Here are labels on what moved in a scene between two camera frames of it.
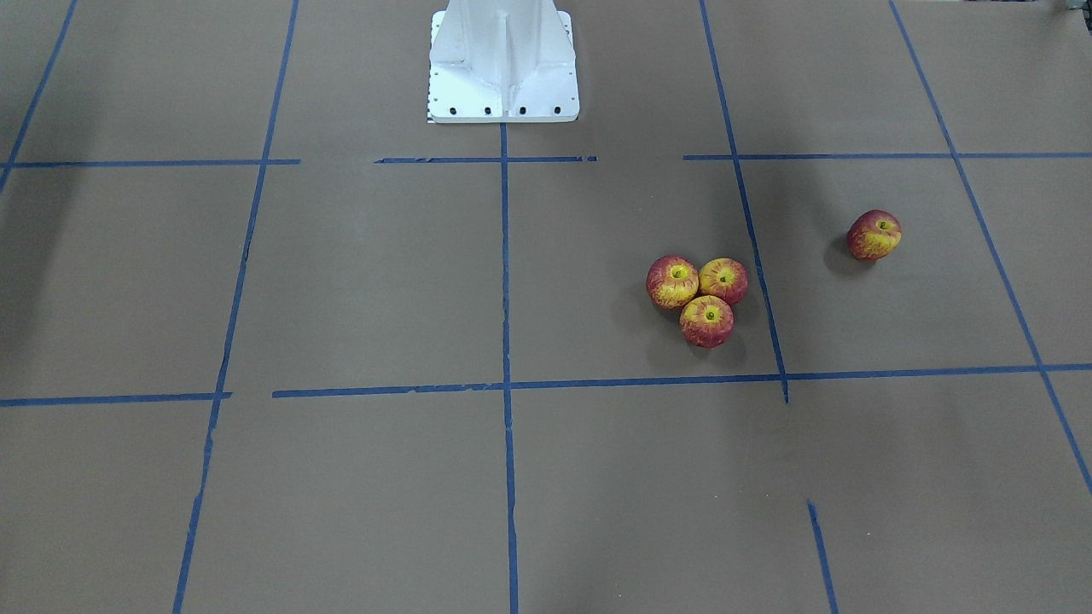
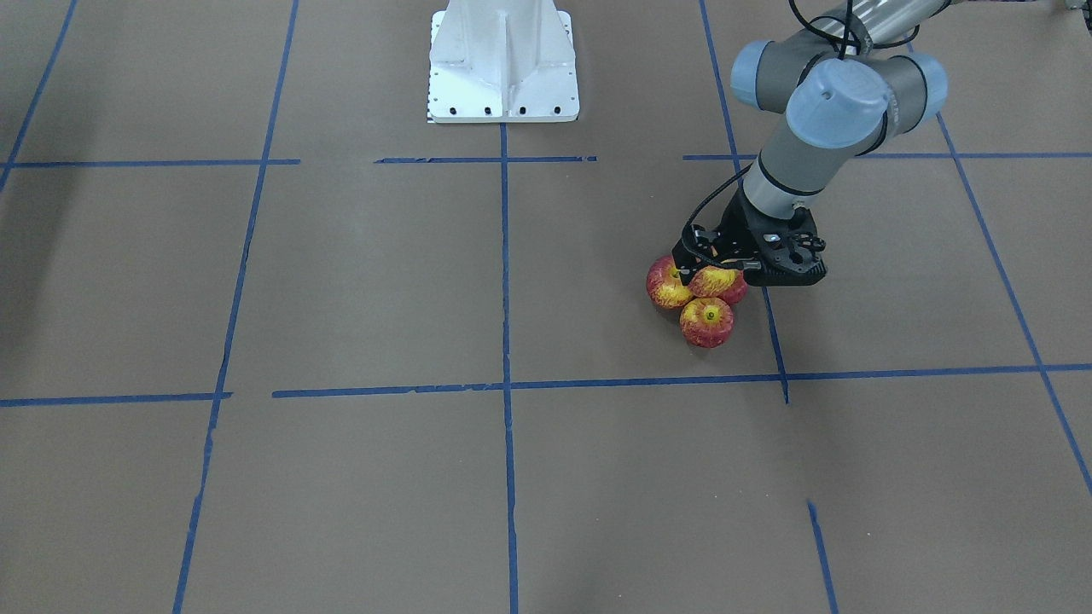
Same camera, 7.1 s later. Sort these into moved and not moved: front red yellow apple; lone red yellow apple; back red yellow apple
Moved: lone red yellow apple
Not moved: front red yellow apple; back red yellow apple
